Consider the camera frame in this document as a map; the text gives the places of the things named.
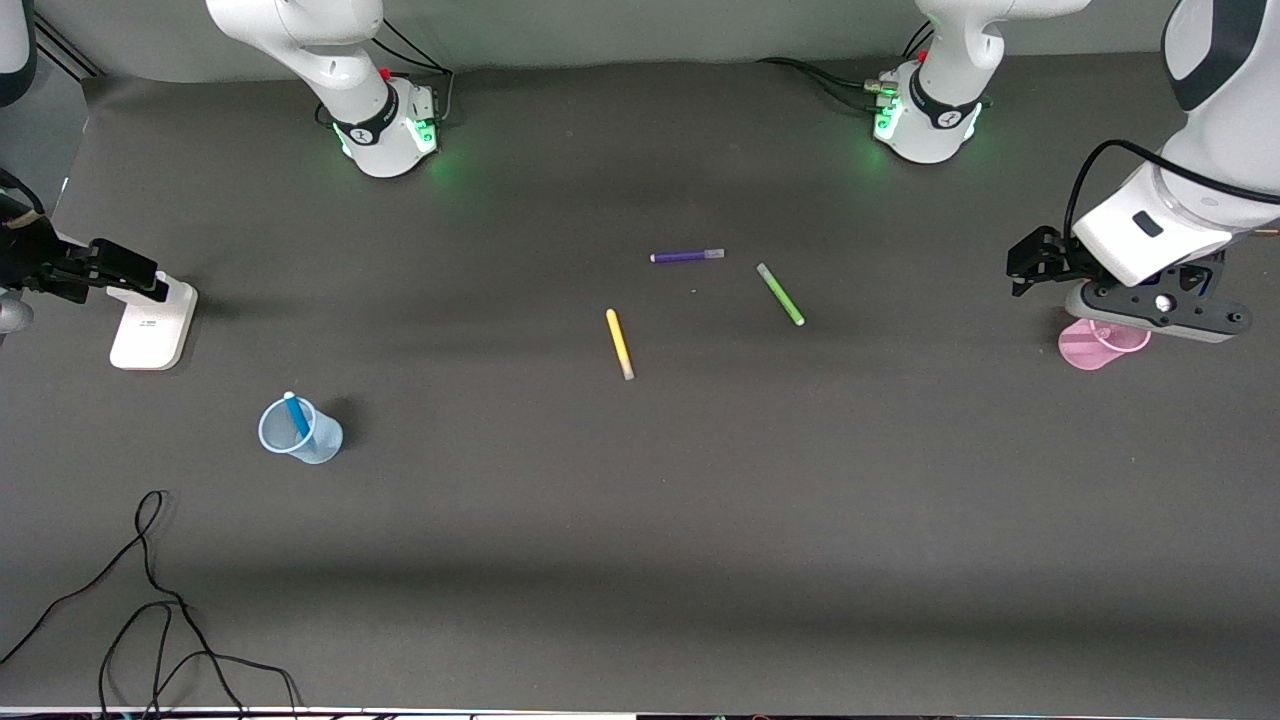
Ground white flat device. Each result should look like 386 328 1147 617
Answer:
109 272 199 371

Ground translucent pink cup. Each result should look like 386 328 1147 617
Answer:
1058 318 1153 372

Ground translucent blue cup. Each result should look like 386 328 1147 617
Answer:
258 397 344 465

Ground green marker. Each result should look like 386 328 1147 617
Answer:
756 262 806 327

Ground yellow marker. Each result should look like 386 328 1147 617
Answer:
605 308 636 381

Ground black diagonal background cables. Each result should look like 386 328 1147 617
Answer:
30 15 104 81

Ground thin black table cable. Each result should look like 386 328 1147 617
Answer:
0 490 246 716
98 600 301 716

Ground black right arm base cables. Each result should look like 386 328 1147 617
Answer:
360 15 457 126

